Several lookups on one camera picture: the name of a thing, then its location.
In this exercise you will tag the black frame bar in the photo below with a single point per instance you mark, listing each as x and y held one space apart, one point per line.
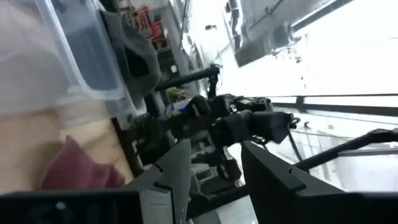
189 77

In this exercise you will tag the thin black metal rod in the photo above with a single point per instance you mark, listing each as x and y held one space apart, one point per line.
342 148

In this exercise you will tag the red background object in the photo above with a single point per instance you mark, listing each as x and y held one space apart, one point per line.
155 29

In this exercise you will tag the grey hat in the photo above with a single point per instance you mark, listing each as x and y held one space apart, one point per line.
136 62

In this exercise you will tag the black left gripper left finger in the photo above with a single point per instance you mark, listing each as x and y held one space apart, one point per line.
174 174

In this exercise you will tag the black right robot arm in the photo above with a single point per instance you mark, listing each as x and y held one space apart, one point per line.
248 124

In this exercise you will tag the grey ventilation duct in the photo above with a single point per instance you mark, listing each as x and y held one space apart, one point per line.
258 46

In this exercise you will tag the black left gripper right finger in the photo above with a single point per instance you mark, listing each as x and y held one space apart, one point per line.
270 186

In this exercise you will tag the maroon hat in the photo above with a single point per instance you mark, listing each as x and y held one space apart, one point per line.
74 171

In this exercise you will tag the blue and white object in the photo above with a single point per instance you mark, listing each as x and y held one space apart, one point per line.
178 108

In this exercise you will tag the clear plastic storage bin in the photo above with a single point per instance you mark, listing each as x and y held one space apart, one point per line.
37 62

